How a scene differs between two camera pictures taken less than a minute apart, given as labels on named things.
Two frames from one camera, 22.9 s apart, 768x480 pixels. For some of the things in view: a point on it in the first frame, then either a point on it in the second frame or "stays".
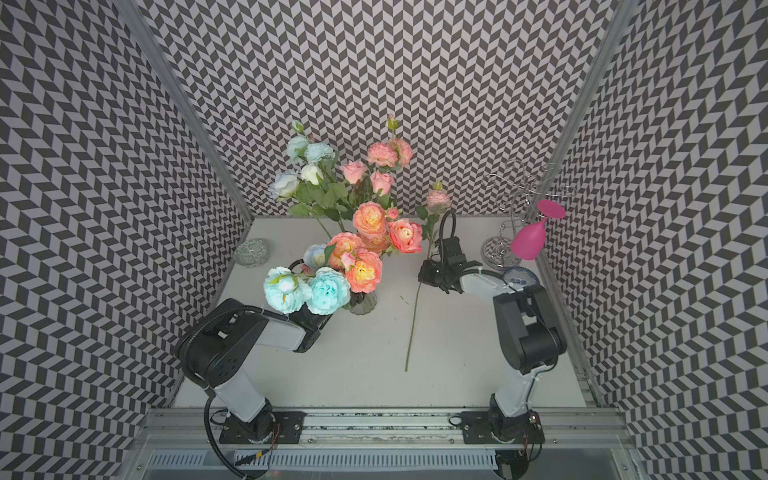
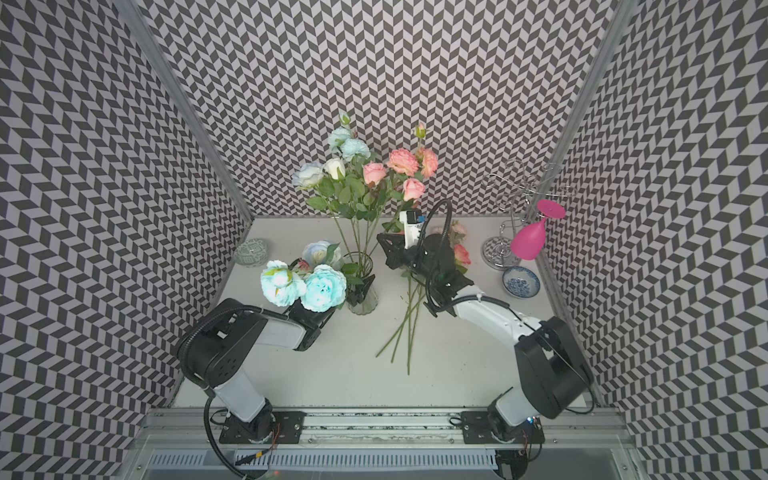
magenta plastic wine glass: x=528 y=242 stays
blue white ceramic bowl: x=519 y=277 stays
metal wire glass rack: x=522 y=191 stays
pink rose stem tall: x=384 y=158 → x=403 y=175
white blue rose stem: x=312 y=181 → x=338 y=184
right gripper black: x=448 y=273 → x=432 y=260
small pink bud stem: x=437 y=204 → x=407 y=274
